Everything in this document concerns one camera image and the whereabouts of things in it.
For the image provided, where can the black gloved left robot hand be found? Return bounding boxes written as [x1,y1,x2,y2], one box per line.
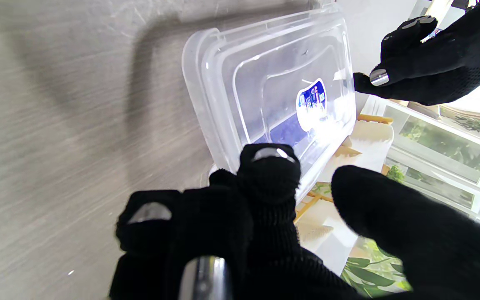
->
[353,0,480,106]

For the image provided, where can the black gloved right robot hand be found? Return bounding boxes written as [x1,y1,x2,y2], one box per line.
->
[109,143,480,300]

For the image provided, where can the clear lid with blue label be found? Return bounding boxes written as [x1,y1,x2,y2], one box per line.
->
[182,4,358,205]

